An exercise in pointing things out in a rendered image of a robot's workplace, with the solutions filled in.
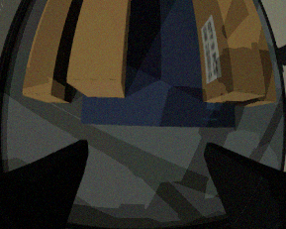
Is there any brown cardboard carton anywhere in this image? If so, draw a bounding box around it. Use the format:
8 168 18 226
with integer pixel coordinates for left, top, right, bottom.
66 0 132 98
192 0 265 104
22 0 83 103
235 0 276 107

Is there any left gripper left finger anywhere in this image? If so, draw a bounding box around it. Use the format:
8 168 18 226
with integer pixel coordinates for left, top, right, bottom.
0 140 89 229

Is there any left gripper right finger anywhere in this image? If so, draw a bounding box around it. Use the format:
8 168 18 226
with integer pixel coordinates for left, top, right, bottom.
204 143 286 229

